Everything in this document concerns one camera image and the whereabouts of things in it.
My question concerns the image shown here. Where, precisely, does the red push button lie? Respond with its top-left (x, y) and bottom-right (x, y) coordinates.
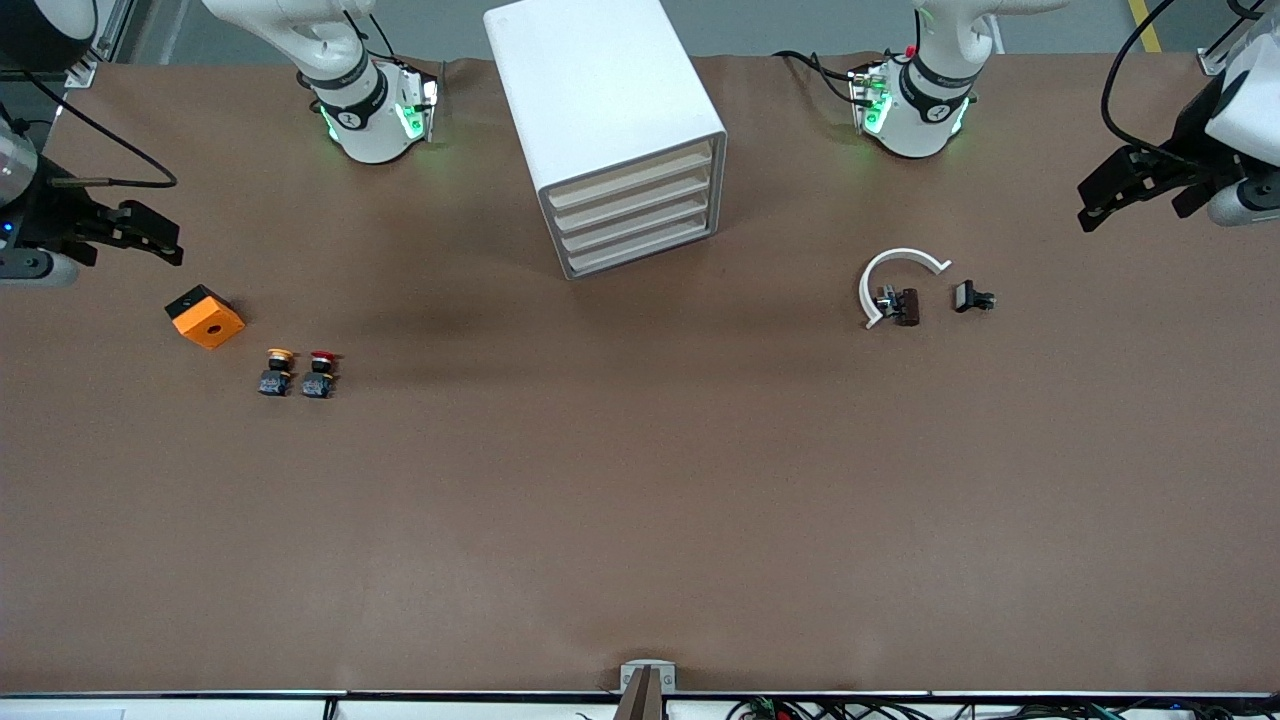
top-left (301, 349), bottom-right (342, 400)

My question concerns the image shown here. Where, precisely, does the yellow push button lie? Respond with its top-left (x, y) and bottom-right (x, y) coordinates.
top-left (257, 346), bottom-right (300, 398)

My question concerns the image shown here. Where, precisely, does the orange and black box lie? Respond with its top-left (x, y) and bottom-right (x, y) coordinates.
top-left (164, 284), bottom-right (247, 351)

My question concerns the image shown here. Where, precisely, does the brown electrical component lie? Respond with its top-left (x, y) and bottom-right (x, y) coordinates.
top-left (876, 286), bottom-right (922, 328)

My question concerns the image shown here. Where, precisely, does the white curved plastic part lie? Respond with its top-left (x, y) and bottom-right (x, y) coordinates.
top-left (859, 247), bottom-right (952, 331)

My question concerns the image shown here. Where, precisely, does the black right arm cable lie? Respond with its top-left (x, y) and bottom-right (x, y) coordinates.
top-left (0, 68), bottom-right (180, 190)

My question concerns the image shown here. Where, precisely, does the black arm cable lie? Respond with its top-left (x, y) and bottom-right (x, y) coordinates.
top-left (0, 68), bottom-right (180, 190)
top-left (1100, 0), bottom-right (1280, 166)

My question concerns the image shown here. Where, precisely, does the aluminium frame profile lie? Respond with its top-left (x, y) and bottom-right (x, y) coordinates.
top-left (1195, 0), bottom-right (1280, 78)
top-left (60, 0), bottom-right (138, 91)

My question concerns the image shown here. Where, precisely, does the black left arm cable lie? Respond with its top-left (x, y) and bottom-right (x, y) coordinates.
top-left (1100, 0), bottom-right (1280, 166)

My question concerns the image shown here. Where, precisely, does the black base cable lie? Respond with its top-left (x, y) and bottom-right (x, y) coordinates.
top-left (772, 49), bottom-right (863, 107)

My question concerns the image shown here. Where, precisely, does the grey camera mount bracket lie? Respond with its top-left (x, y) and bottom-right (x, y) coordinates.
top-left (612, 659), bottom-right (678, 720)

